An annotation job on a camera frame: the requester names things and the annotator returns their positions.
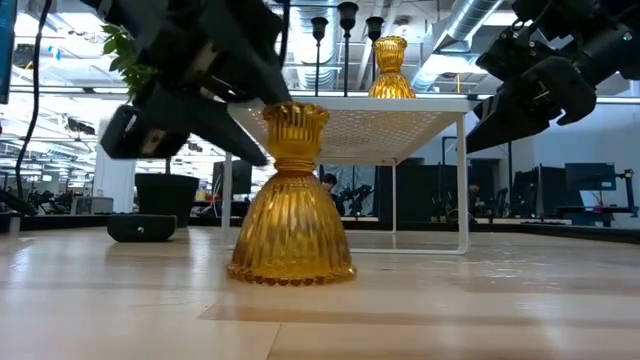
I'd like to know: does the large blue-screen monitor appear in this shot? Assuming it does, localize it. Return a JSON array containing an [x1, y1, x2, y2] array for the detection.
[[0, 0, 19, 105]]

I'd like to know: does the black metal candlestick holder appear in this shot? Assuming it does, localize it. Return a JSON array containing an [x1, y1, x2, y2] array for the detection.
[[337, 1, 360, 98], [310, 16, 330, 98], [365, 15, 385, 84]]

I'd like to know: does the black round plant pot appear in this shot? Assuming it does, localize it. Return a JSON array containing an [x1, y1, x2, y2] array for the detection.
[[134, 172, 201, 229]]

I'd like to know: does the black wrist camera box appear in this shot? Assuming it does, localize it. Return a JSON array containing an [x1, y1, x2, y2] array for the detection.
[[99, 103, 192, 161], [474, 27, 559, 84]]

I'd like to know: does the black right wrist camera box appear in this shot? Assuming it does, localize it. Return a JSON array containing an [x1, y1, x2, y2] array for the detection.
[[474, 27, 559, 84]]

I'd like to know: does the dark monitor on stand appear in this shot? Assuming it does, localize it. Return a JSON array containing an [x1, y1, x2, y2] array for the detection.
[[554, 162, 639, 227]]

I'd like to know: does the white perforated metal shelf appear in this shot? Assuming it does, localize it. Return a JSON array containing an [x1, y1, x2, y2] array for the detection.
[[221, 95, 474, 255]]

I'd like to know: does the black hanging cable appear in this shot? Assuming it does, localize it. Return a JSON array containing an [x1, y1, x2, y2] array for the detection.
[[13, 0, 54, 201]]

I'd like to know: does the green leafy potted plant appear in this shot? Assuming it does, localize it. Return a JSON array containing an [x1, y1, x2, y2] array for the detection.
[[101, 22, 174, 176]]

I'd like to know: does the person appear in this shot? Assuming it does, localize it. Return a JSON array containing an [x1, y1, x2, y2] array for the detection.
[[319, 172, 339, 196]]

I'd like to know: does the grey box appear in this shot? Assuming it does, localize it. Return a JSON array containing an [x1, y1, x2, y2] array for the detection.
[[69, 195, 116, 217]]

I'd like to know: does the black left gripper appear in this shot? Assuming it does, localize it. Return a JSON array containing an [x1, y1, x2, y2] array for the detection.
[[114, 0, 292, 167]]

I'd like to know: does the black table edge clip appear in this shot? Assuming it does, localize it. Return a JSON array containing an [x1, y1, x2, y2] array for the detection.
[[106, 214, 178, 244]]

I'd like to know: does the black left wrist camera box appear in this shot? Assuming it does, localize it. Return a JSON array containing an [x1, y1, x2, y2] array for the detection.
[[99, 103, 192, 161]]

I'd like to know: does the amber ribbed glass candle holder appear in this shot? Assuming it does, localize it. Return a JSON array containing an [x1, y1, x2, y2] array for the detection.
[[368, 35, 417, 100], [227, 101, 357, 288]]

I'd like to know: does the black table frame rail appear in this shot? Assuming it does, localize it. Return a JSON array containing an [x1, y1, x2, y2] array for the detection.
[[0, 212, 640, 246]]

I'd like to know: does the silver ventilation duct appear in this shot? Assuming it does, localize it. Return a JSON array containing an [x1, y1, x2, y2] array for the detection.
[[294, 0, 341, 91], [409, 0, 506, 94]]

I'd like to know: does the black flat monitor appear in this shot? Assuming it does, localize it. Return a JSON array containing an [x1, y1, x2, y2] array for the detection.
[[212, 159, 254, 196]]

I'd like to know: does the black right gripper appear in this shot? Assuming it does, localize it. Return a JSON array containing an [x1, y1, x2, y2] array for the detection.
[[464, 55, 599, 154]]

